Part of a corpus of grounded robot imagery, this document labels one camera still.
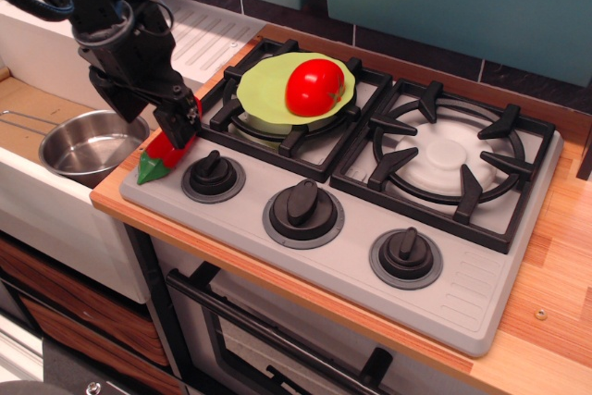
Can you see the wooden drawer fronts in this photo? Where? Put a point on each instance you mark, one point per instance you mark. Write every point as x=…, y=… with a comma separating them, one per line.
x=87, y=317

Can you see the black burner grate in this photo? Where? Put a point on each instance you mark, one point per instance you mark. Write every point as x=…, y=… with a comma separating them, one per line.
x=470, y=169
x=310, y=150

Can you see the light green plastic plate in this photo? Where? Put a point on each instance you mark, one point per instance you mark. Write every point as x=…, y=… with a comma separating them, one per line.
x=261, y=90

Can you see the small steel pot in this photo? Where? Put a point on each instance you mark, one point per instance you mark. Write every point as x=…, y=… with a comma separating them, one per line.
x=86, y=148

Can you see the grey toy stove top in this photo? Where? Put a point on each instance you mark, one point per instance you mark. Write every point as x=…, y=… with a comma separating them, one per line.
x=462, y=308

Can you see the black right stove knob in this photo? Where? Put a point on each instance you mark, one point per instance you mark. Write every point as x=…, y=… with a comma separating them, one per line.
x=406, y=259

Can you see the black right burner grate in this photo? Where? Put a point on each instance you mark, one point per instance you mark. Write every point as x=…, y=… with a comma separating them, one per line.
x=470, y=169

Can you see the black left burner grate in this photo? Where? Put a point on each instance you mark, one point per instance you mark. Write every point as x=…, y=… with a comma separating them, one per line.
x=310, y=150

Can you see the red toy chili pepper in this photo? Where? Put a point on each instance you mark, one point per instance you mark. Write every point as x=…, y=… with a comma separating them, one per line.
x=159, y=157

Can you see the black middle stove knob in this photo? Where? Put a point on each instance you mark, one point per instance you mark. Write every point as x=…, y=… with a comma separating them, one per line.
x=303, y=216

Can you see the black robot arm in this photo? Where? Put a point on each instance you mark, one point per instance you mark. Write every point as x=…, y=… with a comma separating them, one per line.
x=60, y=10

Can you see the black left stove knob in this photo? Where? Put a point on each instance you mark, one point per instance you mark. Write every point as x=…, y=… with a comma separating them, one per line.
x=213, y=179

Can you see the white toy sink unit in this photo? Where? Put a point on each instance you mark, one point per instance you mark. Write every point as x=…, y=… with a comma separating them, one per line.
x=45, y=82

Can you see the red toy tomato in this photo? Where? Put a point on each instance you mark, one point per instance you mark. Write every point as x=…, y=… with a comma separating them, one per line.
x=314, y=88

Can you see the toy oven door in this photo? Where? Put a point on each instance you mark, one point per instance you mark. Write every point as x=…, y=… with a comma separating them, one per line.
x=267, y=345

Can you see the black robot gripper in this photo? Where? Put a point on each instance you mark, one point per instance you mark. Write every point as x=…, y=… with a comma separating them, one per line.
x=128, y=45

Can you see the black stove knob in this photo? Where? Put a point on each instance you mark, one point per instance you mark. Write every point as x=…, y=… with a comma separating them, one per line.
x=303, y=216
x=406, y=259
x=213, y=179

